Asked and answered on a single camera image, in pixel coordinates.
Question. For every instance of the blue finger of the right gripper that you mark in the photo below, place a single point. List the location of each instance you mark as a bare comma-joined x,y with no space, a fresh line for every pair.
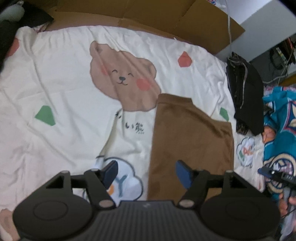
265,171

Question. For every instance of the dark grey pillow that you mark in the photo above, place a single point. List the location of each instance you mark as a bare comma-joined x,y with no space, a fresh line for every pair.
34,16

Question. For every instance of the cream bear print bedsheet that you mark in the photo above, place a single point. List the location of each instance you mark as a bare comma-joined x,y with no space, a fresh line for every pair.
77,98

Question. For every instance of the black folded garment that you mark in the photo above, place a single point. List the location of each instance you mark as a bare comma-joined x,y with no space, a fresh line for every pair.
246,88

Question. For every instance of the brown printed t-shirt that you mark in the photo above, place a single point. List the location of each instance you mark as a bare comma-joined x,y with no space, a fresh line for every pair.
184,132

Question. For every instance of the teal cartoon print blanket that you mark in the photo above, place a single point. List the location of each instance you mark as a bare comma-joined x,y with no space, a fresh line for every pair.
279,129

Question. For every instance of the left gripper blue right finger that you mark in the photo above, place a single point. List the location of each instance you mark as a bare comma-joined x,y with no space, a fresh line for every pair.
195,183

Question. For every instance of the brown cardboard sheet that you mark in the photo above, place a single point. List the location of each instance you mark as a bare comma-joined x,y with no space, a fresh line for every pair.
196,22

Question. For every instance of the person right hand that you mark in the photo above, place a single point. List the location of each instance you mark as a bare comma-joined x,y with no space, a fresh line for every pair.
282,205

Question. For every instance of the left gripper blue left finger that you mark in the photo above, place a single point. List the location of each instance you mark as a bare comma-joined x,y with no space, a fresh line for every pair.
98,182

